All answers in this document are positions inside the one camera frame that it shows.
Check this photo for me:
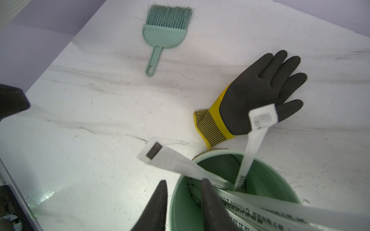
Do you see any green storage cup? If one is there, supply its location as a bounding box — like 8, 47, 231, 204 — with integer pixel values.
169, 149, 301, 231

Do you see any bundle of wrapped straws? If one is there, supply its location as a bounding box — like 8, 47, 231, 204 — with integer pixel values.
138, 104, 370, 231

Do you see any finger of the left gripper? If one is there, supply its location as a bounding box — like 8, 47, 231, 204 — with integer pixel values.
0, 84, 30, 120

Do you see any green hand brush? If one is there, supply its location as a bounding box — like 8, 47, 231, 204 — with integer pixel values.
142, 4, 194, 77

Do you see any black yellow work glove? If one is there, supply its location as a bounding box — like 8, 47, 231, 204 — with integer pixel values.
193, 50, 307, 148

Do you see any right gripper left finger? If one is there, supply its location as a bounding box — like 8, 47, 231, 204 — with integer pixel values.
132, 180, 168, 231

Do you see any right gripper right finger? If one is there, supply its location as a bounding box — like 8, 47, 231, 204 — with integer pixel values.
201, 179, 239, 231

